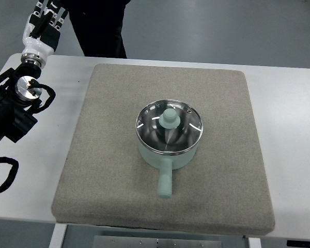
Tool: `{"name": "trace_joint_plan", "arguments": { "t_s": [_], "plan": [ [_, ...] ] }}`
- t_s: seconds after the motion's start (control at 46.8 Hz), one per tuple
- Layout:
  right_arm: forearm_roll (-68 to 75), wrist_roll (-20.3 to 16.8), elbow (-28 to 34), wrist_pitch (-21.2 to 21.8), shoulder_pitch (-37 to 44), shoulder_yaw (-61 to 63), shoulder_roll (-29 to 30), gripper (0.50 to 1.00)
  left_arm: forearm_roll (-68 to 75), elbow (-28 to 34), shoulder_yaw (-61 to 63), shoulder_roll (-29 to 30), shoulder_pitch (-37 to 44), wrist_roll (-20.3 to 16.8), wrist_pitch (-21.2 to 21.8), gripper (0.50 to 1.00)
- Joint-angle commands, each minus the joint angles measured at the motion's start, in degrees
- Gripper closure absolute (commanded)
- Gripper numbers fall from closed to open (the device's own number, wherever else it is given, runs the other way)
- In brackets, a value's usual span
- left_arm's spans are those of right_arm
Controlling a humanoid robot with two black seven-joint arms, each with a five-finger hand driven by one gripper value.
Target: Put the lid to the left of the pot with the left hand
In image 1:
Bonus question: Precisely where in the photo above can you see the glass lid with green knob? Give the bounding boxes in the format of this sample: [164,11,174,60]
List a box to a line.
[135,99,204,155]

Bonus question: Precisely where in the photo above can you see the beige felt mat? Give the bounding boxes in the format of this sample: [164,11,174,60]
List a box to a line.
[52,64,275,236]

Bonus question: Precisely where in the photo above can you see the person in black clothes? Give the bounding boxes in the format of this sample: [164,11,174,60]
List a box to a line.
[62,1,129,59]

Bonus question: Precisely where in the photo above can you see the mint green saucepan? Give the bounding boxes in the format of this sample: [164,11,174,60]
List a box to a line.
[138,141,198,199]

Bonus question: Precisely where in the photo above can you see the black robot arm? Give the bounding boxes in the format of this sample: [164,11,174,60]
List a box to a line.
[0,58,56,143]

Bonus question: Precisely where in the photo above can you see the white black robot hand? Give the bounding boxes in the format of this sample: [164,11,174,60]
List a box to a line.
[21,1,68,69]

